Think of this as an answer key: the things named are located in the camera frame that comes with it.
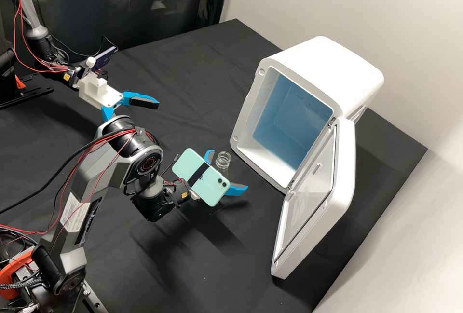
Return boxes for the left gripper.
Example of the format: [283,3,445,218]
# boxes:
[78,74,161,121]

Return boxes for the clear flask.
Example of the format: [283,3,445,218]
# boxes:
[214,150,232,177]

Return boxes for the incubator door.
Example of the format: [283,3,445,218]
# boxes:
[270,116,357,280]

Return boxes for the white incubator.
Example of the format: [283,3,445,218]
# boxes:
[230,36,384,195]

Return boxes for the right wrist camera phone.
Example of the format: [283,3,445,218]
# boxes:
[171,148,232,207]

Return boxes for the wrist camera phone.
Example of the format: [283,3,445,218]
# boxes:
[83,45,119,76]
[171,148,232,207]

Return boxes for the black cable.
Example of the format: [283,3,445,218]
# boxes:
[162,152,182,176]

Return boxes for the left wrist camera phone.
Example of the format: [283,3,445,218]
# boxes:
[83,45,119,76]

